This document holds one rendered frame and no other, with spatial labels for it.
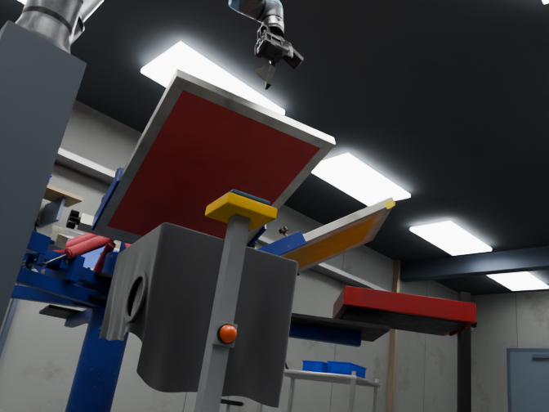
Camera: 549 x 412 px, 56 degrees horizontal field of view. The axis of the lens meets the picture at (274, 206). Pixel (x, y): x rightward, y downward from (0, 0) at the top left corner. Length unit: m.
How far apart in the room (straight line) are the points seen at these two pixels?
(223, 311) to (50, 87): 0.62
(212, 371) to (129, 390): 4.54
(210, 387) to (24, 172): 0.59
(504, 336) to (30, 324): 8.18
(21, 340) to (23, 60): 4.12
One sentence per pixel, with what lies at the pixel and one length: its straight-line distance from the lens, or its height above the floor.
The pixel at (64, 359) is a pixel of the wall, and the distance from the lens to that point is 5.35.
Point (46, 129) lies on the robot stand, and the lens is 1.23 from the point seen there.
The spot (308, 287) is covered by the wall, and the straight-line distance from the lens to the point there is 7.35.
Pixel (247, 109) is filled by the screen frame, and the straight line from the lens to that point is 1.67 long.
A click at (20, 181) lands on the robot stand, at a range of 1.18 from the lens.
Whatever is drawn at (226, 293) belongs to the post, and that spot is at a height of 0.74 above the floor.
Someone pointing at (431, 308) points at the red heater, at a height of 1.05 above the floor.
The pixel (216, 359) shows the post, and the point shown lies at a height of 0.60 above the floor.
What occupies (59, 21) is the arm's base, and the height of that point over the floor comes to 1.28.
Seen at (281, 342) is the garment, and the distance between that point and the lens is 1.55.
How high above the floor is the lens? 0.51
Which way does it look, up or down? 22 degrees up
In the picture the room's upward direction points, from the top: 8 degrees clockwise
